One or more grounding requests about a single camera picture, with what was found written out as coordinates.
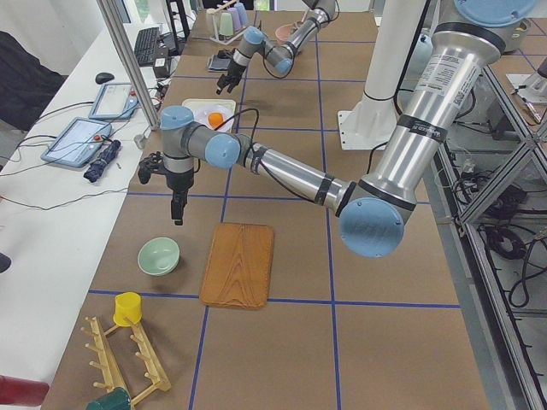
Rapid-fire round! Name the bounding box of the black keyboard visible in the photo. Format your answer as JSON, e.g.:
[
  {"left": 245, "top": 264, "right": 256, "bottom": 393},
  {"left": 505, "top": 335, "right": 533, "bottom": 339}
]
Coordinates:
[{"left": 133, "top": 26, "right": 160, "bottom": 67}]

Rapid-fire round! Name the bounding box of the grey folded cloth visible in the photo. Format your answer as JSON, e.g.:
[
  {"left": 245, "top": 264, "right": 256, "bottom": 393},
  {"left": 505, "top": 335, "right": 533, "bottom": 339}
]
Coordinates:
[{"left": 207, "top": 55, "right": 231, "bottom": 72}]

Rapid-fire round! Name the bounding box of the aluminium frame post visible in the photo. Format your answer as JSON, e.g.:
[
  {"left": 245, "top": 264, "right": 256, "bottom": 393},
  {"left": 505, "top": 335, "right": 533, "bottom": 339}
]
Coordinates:
[{"left": 97, "top": 0, "right": 159, "bottom": 131}]

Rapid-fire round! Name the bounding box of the black computer mouse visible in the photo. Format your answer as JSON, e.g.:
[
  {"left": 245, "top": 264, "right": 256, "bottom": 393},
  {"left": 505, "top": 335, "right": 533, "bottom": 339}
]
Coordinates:
[{"left": 95, "top": 72, "right": 115, "bottom": 85}]

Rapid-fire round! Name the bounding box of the teach pendant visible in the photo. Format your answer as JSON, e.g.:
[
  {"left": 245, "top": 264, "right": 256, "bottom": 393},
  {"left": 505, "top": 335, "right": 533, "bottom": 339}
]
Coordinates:
[
  {"left": 88, "top": 82, "right": 138, "bottom": 120},
  {"left": 41, "top": 117, "right": 112, "bottom": 168}
]

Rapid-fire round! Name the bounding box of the wooden cup rack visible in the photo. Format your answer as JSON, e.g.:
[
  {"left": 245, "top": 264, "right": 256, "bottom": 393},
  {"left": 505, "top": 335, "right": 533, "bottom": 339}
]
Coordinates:
[{"left": 80, "top": 316, "right": 172, "bottom": 409}]

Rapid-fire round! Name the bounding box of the purple cup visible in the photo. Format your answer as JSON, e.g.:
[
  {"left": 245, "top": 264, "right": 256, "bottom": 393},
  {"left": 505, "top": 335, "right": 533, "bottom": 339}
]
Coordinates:
[{"left": 226, "top": 7, "right": 241, "bottom": 32}]

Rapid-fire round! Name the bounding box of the light blue cup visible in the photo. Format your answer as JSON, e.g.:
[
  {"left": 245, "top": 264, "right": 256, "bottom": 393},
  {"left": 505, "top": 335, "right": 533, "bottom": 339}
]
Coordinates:
[{"left": 234, "top": 3, "right": 249, "bottom": 26}]

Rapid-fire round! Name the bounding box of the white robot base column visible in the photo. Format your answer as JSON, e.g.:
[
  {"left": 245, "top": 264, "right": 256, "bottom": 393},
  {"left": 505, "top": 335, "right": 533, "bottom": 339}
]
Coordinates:
[{"left": 338, "top": 0, "right": 428, "bottom": 150}]

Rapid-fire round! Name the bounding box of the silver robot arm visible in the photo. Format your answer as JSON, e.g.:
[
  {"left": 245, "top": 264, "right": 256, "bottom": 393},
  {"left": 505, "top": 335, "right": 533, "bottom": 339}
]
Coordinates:
[
  {"left": 160, "top": 1, "right": 535, "bottom": 258},
  {"left": 216, "top": 0, "right": 339, "bottom": 95}
]

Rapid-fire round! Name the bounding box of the folded dark blue umbrella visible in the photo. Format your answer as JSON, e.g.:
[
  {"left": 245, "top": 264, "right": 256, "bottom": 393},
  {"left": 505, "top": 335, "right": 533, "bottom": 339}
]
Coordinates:
[{"left": 84, "top": 140, "right": 121, "bottom": 183}]

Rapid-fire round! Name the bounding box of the white wire cup rack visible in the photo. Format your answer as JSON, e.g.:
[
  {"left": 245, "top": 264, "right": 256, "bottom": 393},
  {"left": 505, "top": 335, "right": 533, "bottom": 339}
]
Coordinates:
[{"left": 206, "top": 0, "right": 250, "bottom": 45}]

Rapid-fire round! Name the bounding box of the cream bear tray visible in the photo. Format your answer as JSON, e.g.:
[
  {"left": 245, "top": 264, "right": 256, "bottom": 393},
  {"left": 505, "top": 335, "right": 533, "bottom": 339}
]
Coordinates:
[{"left": 182, "top": 98, "right": 236, "bottom": 113}]

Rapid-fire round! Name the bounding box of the orange fruit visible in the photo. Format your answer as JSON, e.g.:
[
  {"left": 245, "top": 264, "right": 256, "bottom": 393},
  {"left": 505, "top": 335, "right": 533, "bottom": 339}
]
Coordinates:
[{"left": 208, "top": 112, "right": 225, "bottom": 129}]

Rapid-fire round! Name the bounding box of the white plate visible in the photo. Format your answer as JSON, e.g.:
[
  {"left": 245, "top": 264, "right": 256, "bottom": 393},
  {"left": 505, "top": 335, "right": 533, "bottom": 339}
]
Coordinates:
[{"left": 191, "top": 104, "right": 234, "bottom": 132}]

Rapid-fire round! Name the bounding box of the wooden cutting board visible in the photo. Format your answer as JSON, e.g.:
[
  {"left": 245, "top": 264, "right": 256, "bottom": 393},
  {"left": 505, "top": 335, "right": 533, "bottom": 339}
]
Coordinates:
[{"left": 199, "top": 223, "right": 274, "bottom": 310}]

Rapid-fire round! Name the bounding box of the green bowl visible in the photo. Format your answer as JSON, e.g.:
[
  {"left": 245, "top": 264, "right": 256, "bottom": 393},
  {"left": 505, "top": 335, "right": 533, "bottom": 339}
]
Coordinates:
[{"left": 138, "top": 237, "right": 180, "bottom": 277}]

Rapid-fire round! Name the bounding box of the near teach pendant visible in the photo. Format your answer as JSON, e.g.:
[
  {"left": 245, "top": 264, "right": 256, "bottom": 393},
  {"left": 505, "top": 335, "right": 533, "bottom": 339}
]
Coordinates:
[{"left": 41, "top": 117, "right": 112, "bottom": 168}]

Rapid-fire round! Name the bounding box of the dark green cup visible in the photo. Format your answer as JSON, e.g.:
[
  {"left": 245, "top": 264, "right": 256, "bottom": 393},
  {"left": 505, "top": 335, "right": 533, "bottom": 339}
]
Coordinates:
[{"left": 85, "top": 387, "right": 132, "bottom": 410}]

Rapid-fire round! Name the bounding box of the pink bowl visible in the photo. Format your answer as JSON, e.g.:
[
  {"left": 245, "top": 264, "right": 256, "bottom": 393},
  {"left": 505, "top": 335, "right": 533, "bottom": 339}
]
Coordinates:
[{"left": 275, "top": 23, "right": 298, "bottom": 44}]

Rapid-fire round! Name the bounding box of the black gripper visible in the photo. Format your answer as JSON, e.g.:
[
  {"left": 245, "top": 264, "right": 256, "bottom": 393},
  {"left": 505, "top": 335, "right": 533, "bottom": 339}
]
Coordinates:
[
  {"left": 166, "top": 169, "right": 194, "bottom": 226},
  {"left": 216, "top": 60, "right": 247, "bottom": 95}
]

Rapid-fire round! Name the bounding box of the red bottle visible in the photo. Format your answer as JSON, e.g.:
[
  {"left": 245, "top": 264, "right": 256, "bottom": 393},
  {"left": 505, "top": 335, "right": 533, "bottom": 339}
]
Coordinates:
[{"left": 1, "top": 375, "right": 50, "bottom": 407}]

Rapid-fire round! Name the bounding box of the far teach pendant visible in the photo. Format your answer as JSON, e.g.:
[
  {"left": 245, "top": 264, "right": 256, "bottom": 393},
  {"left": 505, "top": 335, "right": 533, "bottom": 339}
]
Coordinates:
[{"left": 88, "top": 82, "right": 138, "bottom": 120}]

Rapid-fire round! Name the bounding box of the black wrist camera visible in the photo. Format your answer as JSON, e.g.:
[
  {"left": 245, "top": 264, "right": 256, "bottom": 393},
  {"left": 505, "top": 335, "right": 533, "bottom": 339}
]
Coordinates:
[
  {"left": 216, "top": 50, "right": 232, "bottom": 60},
  {"left": 138, "top": 151, "right": 165, "bottom": 185}
]

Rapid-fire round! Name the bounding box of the yellow cup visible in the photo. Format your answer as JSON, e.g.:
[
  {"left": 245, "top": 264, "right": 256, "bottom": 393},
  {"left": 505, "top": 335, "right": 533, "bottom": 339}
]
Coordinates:
[{"left": 113, "top": 292, "right": 142, "bottom": 327}]

